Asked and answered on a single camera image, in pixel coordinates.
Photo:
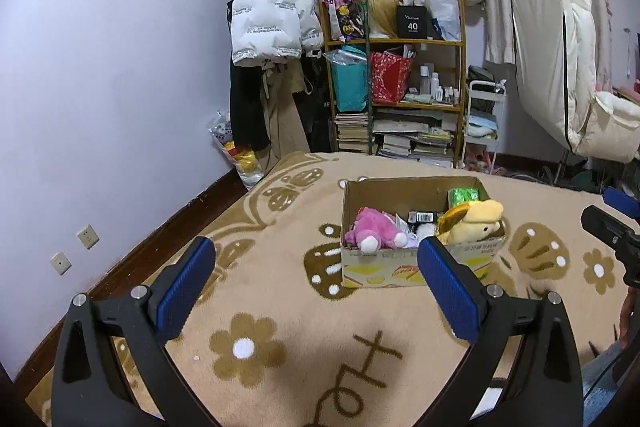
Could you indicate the green tissue pack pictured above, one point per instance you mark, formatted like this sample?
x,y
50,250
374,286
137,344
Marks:
x,y
462,195

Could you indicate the red gift bag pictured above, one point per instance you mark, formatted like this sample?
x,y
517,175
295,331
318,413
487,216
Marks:
x,y
389,75

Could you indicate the white utility cart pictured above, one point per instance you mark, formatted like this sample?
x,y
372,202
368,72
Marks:
x,y
485,106

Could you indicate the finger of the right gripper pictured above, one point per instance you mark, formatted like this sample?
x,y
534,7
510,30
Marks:
x,y
622,202
614,234

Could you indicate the wall socket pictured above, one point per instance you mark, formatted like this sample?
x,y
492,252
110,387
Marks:
x,y
88,237
60,263

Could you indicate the upper wall socket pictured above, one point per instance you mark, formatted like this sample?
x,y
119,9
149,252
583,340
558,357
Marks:
x,y
88,237

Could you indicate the bag of toys by wall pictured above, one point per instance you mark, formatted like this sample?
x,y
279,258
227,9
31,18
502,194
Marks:
x,y
243,158

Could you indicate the beige round patterned rug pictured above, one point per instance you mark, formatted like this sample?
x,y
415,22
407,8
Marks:
x,y
276,339

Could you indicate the white puffer jacket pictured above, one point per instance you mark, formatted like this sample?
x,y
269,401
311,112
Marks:
x,y
273,31

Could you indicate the stack of books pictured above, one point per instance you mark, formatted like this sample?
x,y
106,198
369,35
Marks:
x,y
352,132

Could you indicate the white folded duvet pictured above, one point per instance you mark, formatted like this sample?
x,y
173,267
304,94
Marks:
x,y
556,71

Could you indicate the teal bag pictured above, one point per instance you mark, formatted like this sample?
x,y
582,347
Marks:
x,y
350,81

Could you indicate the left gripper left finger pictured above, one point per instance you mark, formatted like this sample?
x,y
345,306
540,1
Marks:
x,y
89,385

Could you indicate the black tissue pack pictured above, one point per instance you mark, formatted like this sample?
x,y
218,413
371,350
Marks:
x,y
423,217

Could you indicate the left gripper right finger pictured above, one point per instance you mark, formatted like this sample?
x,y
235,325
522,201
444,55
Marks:
x,y
544,386

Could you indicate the yellow plush toy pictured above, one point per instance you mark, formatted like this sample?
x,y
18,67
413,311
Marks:
x,y
469,222

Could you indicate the cardboard box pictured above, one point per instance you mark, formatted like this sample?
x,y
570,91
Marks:
x,y
390,267

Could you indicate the lower wall socket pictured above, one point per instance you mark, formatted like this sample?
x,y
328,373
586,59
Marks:
x,y
60,263

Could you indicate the beige coat hanging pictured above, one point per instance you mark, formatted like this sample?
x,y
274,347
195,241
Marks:
x,y
285,130

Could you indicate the black number box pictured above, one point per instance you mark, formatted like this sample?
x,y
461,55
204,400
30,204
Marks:
x,y
413,22

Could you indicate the black white plush keychain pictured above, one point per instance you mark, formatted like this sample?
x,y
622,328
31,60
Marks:
x,y
425,230

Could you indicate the wooden bookshelf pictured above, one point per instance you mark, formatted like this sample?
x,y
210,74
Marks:
x,y
399,46

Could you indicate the pink plush toy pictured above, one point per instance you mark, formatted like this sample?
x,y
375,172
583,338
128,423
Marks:
x,y
374,230

